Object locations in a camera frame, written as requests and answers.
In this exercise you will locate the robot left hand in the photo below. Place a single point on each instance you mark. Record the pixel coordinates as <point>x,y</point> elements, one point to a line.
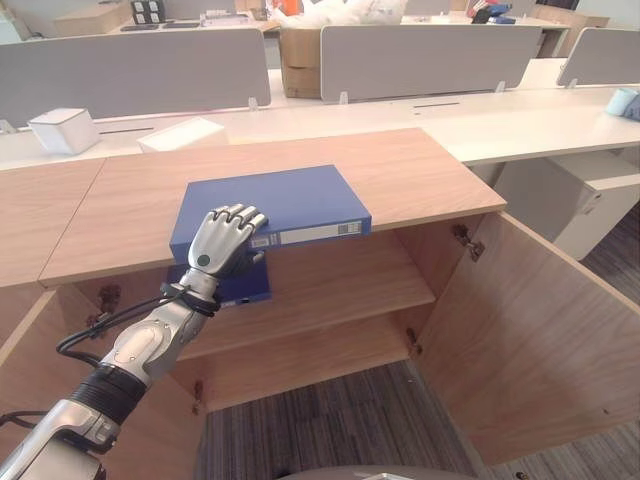
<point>220,245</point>

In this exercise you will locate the long grey desk divider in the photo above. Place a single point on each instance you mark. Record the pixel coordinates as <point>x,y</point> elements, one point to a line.
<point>130,75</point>

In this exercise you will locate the metal door hinge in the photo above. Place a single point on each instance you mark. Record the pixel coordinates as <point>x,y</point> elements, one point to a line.
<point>107,300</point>
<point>413,341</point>
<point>470,244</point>
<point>198,397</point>

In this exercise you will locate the flat white box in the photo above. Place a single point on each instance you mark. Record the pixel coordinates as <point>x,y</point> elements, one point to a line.
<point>180,134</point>

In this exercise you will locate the light blue roll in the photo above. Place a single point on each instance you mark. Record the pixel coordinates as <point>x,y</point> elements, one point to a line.
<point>620,101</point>

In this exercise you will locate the black socket panel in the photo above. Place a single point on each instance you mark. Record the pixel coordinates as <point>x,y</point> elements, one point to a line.
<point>145,12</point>

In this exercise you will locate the blue lever arch folder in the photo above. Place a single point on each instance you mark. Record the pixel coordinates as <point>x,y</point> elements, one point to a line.
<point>280,200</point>
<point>250,285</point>

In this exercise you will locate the white plastic bag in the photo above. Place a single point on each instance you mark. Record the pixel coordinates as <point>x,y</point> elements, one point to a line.
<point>345,11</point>

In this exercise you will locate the short grey desk divider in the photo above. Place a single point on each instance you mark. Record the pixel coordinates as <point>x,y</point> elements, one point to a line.
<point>605,55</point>

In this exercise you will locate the neighbouring wooden cabinet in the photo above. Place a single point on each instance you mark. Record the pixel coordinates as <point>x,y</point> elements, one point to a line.
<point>40,210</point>

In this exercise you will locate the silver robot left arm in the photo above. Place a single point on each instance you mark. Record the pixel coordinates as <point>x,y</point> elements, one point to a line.
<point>135,350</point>

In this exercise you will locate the wooden office cabinet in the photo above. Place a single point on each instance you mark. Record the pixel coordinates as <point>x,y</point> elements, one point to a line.
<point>400,175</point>

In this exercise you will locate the white desk pedestal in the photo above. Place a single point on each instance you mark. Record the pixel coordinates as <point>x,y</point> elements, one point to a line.
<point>565,200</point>

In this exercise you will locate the wooden cabinet shelf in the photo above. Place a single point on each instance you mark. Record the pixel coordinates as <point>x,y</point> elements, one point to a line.
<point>340,280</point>

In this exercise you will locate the white cube box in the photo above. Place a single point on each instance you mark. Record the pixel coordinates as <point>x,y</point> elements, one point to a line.
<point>62,131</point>

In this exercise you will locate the low cardboard box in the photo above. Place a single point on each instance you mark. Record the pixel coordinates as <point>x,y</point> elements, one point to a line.
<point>92,20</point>

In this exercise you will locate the black keyboard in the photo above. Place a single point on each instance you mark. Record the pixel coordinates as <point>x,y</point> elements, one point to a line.
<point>181,24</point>

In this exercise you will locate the tall cardboard box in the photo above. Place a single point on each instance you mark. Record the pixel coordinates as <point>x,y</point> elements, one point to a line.
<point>300,60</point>

